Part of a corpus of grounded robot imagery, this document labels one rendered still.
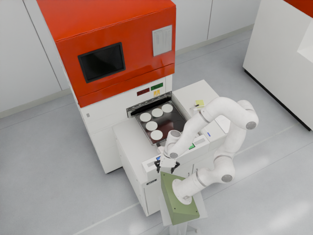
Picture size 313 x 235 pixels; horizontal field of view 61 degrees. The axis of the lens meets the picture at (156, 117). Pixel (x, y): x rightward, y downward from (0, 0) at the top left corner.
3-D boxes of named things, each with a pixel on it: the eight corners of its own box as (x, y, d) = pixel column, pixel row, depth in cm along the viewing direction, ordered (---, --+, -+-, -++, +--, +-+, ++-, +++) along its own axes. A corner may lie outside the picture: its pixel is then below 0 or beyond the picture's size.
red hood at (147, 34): (57, 53, 243) (30, -12, 197) (138, 28, 264) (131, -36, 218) (80, 109, 200) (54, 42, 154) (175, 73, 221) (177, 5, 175)
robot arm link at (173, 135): (178, 156, 161) (177, 146, 169) (183, 140, 154) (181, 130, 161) (164, 154, 160) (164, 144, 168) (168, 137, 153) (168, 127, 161)
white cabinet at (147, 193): (123, 169, 304) (111, 127, 240) (195, 136, 329) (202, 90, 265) (147, 221, 267) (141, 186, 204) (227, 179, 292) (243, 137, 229)
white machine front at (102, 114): (89, 133, 236) (77, 102, 205) (170, 100, 257) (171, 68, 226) (90, 135, 234) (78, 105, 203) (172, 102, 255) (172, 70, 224)
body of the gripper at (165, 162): (177, 148, 170) (173, 161, 176) (161, 148, 168) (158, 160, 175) (179, 157, 164) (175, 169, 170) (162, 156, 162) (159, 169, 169)
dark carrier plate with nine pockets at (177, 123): (136, 115, 237) (135, 114, 237) (170, 101, 246) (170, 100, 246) (153, 144, 218) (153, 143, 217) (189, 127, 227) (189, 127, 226)
